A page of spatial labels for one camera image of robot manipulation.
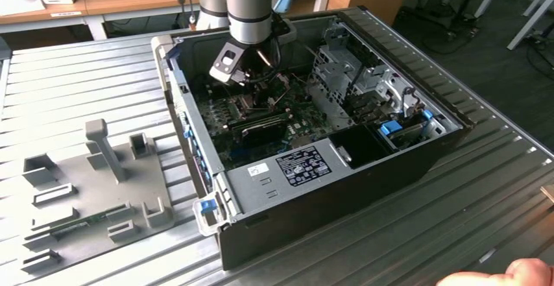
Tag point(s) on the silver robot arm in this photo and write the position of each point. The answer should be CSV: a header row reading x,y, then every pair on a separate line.
x,y
248,13

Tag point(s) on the green RAM stick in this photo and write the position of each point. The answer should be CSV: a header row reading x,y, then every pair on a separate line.
x,y
259,118
261,122
81,222

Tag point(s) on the blue card retainer clip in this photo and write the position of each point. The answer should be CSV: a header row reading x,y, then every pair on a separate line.
x,y
187,134

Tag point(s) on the wooden desk white frame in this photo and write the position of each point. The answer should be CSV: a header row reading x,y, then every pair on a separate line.
x,y
143,0
64,8

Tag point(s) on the grey metal drive cage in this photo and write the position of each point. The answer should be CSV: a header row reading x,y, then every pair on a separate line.
x,y
338,78

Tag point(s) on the grey parts rack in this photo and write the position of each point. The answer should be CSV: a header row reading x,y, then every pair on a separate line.
x,y
99,195

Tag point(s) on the small blue clip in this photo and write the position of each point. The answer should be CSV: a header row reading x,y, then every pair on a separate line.
x,y
427,114

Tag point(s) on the black open PC case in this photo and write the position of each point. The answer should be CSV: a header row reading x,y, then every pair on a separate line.
x,y
324,221

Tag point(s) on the wooden block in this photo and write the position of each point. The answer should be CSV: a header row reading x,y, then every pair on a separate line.
x,y
547,196

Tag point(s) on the black graphics card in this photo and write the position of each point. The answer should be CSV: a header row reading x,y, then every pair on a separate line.
x,y
263,135

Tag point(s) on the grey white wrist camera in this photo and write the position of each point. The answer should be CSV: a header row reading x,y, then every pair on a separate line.
x,y
224,68

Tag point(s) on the black wheeled equipment stand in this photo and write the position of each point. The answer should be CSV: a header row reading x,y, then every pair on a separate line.
x,y
432,20

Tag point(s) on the grey CPU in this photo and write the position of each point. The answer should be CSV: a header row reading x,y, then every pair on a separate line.
x,y
243,103

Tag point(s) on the green motherboard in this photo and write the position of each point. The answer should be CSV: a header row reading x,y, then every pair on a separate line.
x,y
303,117

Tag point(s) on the hard disk in blue carrier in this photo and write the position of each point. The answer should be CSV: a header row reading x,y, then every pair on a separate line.
x,y
391,127

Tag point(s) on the dark grey wrist camera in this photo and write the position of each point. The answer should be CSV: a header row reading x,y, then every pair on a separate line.
x,y
286,31

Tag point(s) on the blue case latch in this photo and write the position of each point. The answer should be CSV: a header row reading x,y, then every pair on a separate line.
x,y
207,205

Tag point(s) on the blue expansion slot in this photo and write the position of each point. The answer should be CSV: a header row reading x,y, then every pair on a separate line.
x,y
245,152

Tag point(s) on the grey power supply unit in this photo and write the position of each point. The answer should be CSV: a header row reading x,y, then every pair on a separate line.
x,y
259,188

